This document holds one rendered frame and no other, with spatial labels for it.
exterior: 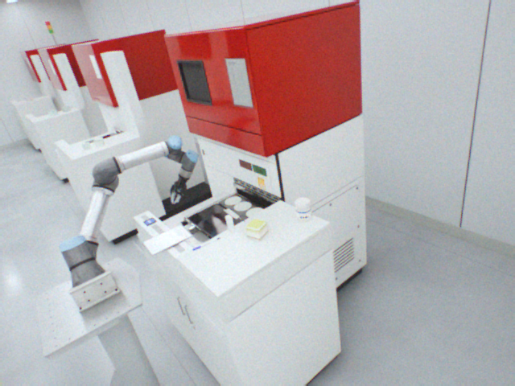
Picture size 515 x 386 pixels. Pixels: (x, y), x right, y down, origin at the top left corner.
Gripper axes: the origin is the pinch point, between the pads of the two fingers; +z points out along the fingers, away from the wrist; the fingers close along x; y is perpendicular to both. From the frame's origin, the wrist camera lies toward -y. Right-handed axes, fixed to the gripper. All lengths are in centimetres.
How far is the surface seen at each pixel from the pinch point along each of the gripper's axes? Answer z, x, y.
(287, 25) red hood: -116, 14, 30
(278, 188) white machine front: -45, 41, 40
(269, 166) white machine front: -54, 33, 36
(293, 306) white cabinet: -10, 54, 86
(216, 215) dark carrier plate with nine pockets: -14.4, 19.6, 30.6
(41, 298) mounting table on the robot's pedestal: 41, -50, 54
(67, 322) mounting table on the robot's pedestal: 31, -36, 76
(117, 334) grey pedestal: 41, -13, 70
